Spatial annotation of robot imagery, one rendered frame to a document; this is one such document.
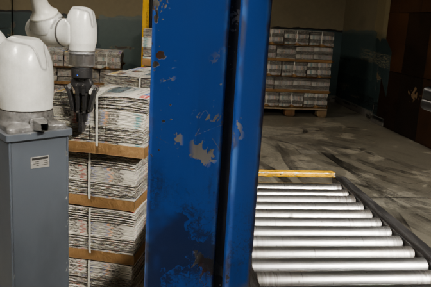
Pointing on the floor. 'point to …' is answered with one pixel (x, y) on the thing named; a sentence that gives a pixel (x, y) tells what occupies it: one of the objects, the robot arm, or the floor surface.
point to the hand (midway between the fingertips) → (81, 122)
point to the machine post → (206, 122)
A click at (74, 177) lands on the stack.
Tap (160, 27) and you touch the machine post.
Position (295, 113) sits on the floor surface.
